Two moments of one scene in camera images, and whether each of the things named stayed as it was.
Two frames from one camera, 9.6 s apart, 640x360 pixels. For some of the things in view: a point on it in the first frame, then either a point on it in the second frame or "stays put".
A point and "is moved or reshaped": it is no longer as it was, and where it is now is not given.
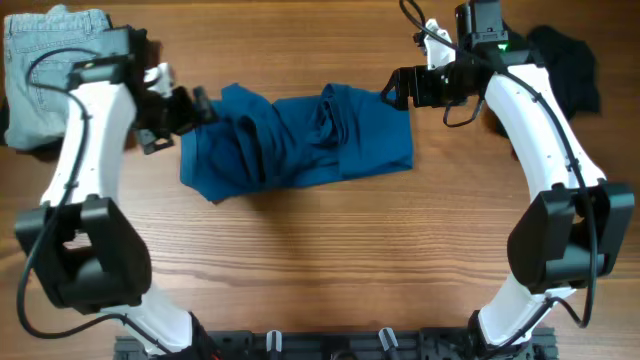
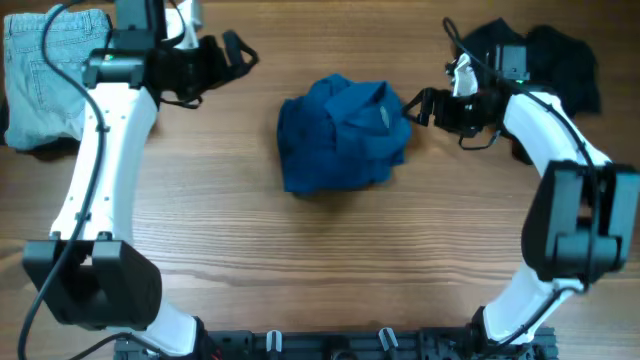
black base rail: x=346 y=344 stays put
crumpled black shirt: x=571 y=69 stays put
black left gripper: x=176 y=113 to x=214 y=60
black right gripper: x=416 y=87 to x=439 y=108
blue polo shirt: x=259 y=147 is moved or reshaped
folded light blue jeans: x=39 y=50 stays put
